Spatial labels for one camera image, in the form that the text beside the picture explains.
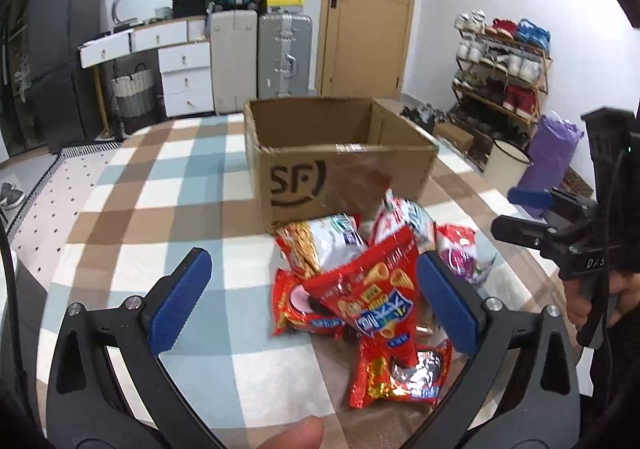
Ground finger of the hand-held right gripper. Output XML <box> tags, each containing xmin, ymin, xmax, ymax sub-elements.
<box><xmin>491</xmin><ymin>215</ymin><xmax>576</xmax><ymax>261</ymax></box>
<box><xmin>507</xmin><ymin>185</ymin><xmax>598</xmax><ymax>217</ymax></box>

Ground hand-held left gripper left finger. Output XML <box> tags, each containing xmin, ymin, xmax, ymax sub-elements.
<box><xmin>46</xmin><ymin>247</ymin><xmax>221</xmax><ymax>449</ymax></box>

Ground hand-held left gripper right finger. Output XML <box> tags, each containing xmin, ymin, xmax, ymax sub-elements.
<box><xmin>416</xmin><ymin>251</ymin><xmax>582</xmax><ymax>449</ymax></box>

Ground pink and purple snack packet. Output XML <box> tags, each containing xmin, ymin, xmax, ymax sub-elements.
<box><xmin>434</xmin><ymin>224</ymin><xmax>496</xmax><ymax>286</ymax></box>

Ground red cone snack packet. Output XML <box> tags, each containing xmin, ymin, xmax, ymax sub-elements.
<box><xmin>305</xmin><ymin>224</ymin><xmax>431</xmax><ymax>345</ymax></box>

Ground white noodle snack packet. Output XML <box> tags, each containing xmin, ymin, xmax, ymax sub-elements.
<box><xmin>370</xmin><ymin>189</ymin><xmax>436</xmax><ymax>255</ymax></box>
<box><xmin>276</xmin><ymin>214</ymin><xmax>368</xmax><ymax>280</ymax></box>

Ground red and silver snack packet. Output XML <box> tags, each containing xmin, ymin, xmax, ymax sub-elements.
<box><xmin>348</xmin><ymin>336</ymin><xmax>453</xmax><ymax>410</ymax></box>

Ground red cookie packet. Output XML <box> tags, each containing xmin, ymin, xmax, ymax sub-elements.
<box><xmin>272</xmin><ymin>269</ymin><xmax>351</xmax><ymax>337</ymax></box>

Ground brown cardboard box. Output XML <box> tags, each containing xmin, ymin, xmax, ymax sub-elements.
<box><xmin>243</xmin><ymin>98</ymin><xmax>440</xmax><ymax>234</ymax></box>

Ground person's right forearm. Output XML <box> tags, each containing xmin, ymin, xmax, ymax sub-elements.
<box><xmin>580</xmin><ymin>299</ymin><xmax>640</xmax><ymax>449</ymax></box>

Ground person's right hand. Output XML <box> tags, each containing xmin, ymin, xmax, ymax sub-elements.
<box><xmin>565</xmin><ymin>273</ymin><xmax>640</xmax><ymax>331</ymax></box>

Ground person's left hand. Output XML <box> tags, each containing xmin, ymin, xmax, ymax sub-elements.
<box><xmin>257</xmin><ymin>416</ymin><xmax>326</xmax><ymax>449</ymax></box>

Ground brown doormat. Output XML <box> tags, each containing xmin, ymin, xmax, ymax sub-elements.
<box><xmin>557</xmin><ymin>168</ymin><xmax>596</xmax><ymax>200</ymax></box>

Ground white bucket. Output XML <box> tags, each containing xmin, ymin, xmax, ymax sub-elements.
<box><xmin>484</xmin><ymin>139</ymin><xmax>533</xmax><ymax>187</ymax></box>

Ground purple bag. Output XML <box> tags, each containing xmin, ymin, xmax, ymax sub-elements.
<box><xmin>515</xmin><ymin>111</ymin><xmax>585</xmax><ymax>220</ymax></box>

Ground small cardboard box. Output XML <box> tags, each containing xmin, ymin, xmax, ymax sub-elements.
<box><xmin>434</xmin><ymin>123</ymin><xmax>475</xmax><ymax>152</ymax></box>

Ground wooden shoe rack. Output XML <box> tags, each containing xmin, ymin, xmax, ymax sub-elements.
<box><xmin>451</xmin><ymin>24</ymin><xmax>553</xmax><ymax>140</ymax></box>

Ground rows of shoes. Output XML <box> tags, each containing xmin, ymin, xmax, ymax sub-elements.
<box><xmin>452</xmin><ymin>9</ymin><xmax>551</xmax><ymax>130</ymax></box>

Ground dark shoes pile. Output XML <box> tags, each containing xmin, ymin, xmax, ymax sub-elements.
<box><xmin>400</xmin><ymin>104</ymin><xmax>451</xmax><ymax>127</ymax></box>

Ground white dotted mat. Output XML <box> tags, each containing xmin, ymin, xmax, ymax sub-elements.
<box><xmin>7</xmin><ymin>141</ymin><xmax>123</xmax><ymax>255</ymax></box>

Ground grey sneaker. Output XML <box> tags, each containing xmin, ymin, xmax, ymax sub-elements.
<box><xmin>0</xmin><ymin>183</ymin><xmax>26</xmax><ymax>208</ymax></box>

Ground striped laundry basket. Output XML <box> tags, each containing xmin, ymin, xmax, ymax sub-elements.
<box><xmin>111</xmin><ymin>64</ymin><xmax>158</xmax><ymax>120</ymax></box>

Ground white drawer desk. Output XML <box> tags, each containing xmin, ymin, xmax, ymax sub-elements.
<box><xmin>79</xmin><ymin>15</ymin><xmax>213</xmax><ymax>118</ymax></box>

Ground beige suitcase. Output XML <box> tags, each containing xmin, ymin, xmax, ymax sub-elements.
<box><xmin>209</xmin><ymin>9</ymin><xmax>260</xmax><ymax>114</ymax></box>

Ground wooden door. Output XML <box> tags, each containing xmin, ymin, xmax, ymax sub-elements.
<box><xmin>316</xmin><ymin>0</ymin><xmax>420</xmax><ymax>102</ymax></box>

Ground silver suitcase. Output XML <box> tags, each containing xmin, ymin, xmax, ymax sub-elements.
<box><xmin>257</xmin><ymin>11</ymin><xmax>313</xmax><ymax>100</ymax></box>

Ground dark grey refrigerator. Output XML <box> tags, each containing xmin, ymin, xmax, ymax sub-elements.
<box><xmin>27</xmin><ymin>0</ymin><xmax>108</xmax><ymax>152</ymax></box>

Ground black box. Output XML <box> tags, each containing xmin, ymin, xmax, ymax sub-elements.
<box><xmin>172</xmin><ymin>0</ymin><xmax>211</xmax><ymax>20</ymax></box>

